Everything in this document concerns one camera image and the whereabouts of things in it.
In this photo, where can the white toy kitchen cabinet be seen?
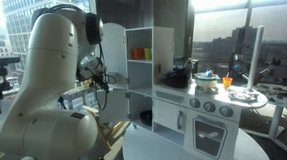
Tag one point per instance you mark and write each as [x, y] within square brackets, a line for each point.
[162, 47]

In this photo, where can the white narrow cabinet door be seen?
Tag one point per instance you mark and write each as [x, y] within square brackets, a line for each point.
[117, 105]

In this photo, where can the wooden folding chair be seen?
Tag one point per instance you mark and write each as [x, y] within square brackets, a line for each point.
[119, 127]

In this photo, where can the black toy pot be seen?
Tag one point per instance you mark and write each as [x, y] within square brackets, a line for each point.
[177, 79]

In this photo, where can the silver toy faucet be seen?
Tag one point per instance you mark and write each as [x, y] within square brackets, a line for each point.
[192, 64]

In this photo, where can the white side table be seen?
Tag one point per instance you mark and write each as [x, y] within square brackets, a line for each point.
[276, 121]

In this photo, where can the white oven door with window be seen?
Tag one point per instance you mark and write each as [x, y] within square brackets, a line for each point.
[209, 138]

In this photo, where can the black bowl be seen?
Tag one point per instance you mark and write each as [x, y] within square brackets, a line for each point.
[146, 117]

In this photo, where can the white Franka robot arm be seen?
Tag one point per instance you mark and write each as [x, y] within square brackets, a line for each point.
[51, 51]

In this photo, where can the gray round plate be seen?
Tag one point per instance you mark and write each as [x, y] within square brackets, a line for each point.
[242, 95]

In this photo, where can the white green-rimmed bowl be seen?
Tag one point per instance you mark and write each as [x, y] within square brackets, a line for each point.
[205, 82]

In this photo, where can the blue toy food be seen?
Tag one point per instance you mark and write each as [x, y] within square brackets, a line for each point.
[209, 74]

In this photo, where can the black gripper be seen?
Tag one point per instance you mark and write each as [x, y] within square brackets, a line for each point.
[99, 80]

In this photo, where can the orange toy cup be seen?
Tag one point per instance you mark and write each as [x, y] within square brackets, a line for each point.
[137, 54]

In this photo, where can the gray oven knob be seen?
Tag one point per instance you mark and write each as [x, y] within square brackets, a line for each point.
[194, 103]
[226, 111]
[209, 106]

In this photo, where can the small orange cup with straw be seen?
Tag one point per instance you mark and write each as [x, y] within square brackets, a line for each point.
[227, 83]

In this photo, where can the white wide cabinet door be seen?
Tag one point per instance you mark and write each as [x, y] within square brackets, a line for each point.
[164, 114]

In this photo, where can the white vertical pole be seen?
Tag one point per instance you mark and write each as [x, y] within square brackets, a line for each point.
[255, 57]

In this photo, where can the yellow-green toy cup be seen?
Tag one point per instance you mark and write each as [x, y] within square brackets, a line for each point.
[147, 54]

